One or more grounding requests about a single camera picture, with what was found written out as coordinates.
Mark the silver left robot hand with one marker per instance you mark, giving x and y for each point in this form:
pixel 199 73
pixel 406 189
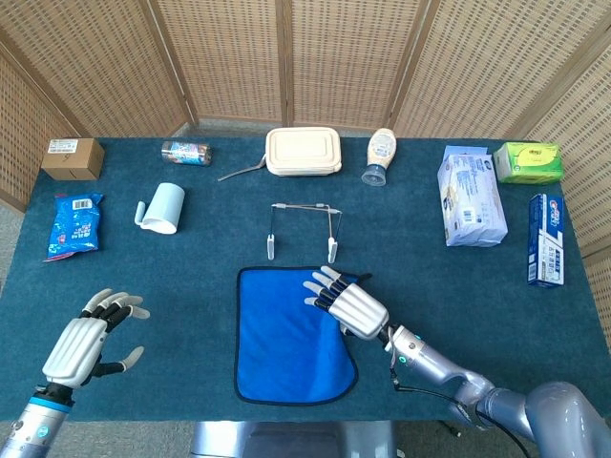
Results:
pixel 74 346

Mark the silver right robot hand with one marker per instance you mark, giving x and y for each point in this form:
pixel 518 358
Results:
pixel 360 310

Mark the blue towel with black trim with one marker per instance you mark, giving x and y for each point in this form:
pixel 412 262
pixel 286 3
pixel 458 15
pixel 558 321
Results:
pixel 281 343

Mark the blue snack bag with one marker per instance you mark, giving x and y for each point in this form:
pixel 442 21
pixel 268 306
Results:
pixel 74 226

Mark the teal tablecloth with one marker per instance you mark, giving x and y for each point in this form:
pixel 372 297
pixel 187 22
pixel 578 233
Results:
pixel 191 286

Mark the grey robot torso base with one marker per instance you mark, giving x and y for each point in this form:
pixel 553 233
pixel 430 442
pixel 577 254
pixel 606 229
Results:
pixel 291 441

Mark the lavender white paper pack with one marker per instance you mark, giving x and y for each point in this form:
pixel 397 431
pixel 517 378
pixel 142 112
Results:
pixel 470 200

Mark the pale blue plastic cup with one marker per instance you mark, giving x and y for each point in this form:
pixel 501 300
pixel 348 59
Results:
pixel 164 207

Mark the cream squeeze sauce bottle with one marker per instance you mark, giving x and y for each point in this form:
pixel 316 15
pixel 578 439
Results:
pixel 382 145

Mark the cream lidded lunch box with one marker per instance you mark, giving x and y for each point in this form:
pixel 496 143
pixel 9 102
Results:
pixel 303 150

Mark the grey slim utensil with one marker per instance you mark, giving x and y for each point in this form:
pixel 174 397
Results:
pixel 241 172

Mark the brown cardboard box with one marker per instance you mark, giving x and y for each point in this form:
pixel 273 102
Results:
pixel 71 160

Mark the blue white toothpaste box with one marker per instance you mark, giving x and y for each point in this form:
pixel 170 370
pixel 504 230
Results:
pixel 546 238

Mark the green tissue box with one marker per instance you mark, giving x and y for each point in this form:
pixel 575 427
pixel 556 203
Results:
pixel 527 164

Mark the clear jar with blue label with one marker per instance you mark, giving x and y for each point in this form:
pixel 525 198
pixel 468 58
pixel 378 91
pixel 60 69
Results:
pixel 187 153

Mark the woven wicker folding screen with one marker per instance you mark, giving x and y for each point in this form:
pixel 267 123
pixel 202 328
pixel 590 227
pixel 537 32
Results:
pixel 224 57

